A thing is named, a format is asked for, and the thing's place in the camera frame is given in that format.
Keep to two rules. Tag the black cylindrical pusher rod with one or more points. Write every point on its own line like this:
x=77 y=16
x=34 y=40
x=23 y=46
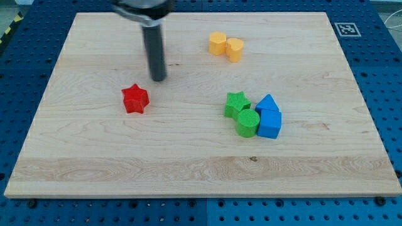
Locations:
x=153 y=43

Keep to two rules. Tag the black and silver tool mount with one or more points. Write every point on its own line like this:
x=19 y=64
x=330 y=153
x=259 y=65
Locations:
x=149 y=13

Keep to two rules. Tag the red star block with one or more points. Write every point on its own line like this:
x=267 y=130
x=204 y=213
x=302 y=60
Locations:
x=135 y=99

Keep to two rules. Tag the yellow hexagon block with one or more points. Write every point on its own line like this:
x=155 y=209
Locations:
x=217 y=43

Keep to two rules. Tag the green star block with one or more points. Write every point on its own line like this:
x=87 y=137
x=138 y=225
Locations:
x=235 y=103

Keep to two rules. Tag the yellow heart block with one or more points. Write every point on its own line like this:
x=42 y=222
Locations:
x=234 y=48

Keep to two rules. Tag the green cylinder block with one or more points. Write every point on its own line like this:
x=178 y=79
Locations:
x=247 y=123

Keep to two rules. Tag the light wooden board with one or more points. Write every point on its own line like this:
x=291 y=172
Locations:
x=83 y=144

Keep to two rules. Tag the blue triangle block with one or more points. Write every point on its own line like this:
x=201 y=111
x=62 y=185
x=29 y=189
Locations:
x=267 y=103

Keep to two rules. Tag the blue cube block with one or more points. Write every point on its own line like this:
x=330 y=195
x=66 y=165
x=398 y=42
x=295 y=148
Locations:
x=270 y=124

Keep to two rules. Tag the white fiducial marker tag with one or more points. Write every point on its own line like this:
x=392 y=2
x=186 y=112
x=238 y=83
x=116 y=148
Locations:
x=347 y=30

